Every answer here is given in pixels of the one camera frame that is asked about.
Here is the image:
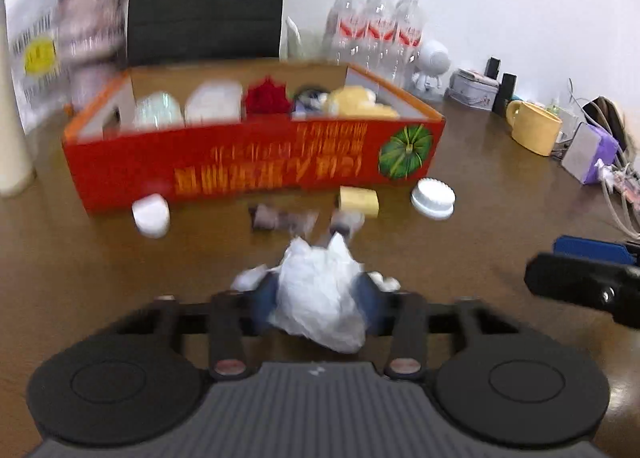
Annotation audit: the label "small white cup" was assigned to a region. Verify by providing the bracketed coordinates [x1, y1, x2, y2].
[132, 193, 171, 239]

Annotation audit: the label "purple box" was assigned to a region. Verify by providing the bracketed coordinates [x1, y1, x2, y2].
[560, 122, 621, 185]

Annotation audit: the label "smiley plastic bag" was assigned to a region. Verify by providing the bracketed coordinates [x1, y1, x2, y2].
[9, 10, 72, 135]

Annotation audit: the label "yellow mug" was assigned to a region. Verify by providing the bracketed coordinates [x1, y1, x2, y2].
[505, 100, 564, 157]

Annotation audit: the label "pale green jar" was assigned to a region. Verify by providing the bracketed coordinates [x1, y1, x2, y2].
[134, 92, 184, 129]

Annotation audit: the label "white tumbler bottle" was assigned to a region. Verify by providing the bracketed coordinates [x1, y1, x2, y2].
[0, 0, 37, 197]

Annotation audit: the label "wooden desktop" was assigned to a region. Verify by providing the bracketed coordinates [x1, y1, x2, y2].
[0, 82, 640, 444]

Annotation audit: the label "dark pouch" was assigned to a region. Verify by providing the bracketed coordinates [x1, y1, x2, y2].
[582, 96, 627, 143]

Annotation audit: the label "small clear jar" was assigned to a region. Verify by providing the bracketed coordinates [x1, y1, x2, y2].
[547, 98, 577, 145]

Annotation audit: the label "grey tin box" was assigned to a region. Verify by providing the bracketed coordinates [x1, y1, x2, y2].
[447, 68, 501, 111]

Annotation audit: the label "red rose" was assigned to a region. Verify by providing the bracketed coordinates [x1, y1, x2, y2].
[244, 76, 292, 115]

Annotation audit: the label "white cables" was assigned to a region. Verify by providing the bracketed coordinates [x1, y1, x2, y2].
[569, 78, 640, 239]

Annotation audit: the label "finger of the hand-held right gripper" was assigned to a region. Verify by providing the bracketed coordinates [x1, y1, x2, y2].
[524, 252, 640, 329]
[554, 235, 640, 266]

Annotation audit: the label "yellow plush toy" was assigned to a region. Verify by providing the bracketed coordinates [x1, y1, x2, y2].
[325, 86, 401, 119]

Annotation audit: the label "white tissue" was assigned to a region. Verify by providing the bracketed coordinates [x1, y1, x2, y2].
[232, 235, 401, 355]

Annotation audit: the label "white robot speaker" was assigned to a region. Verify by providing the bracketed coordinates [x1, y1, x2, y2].
[412, 40, 451, 94]

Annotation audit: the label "blue white snack packet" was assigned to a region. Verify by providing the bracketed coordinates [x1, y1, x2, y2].
[292, 86, 329, 119]

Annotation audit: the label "yellow sponge block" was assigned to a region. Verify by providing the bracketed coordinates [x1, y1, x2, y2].
[339, 186, 380, 217]

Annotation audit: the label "red cardboard box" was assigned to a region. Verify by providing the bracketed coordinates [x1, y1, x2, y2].
[62, 62, 446, 217]

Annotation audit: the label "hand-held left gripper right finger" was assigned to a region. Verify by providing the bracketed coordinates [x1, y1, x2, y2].
[352, 273, 521, 380]

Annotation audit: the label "small grey white object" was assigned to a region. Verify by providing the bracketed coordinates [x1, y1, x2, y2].
[329, 212, 364, 239]

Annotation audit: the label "translucent plastic container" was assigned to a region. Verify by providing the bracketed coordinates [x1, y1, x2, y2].
[185, 82, 244, 127]

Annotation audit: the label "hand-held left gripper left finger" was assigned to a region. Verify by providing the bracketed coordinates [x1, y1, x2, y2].
[117, 273, 278, 380]

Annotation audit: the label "clear glass with straw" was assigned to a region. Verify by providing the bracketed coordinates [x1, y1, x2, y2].
[285, 16, 332, 61]

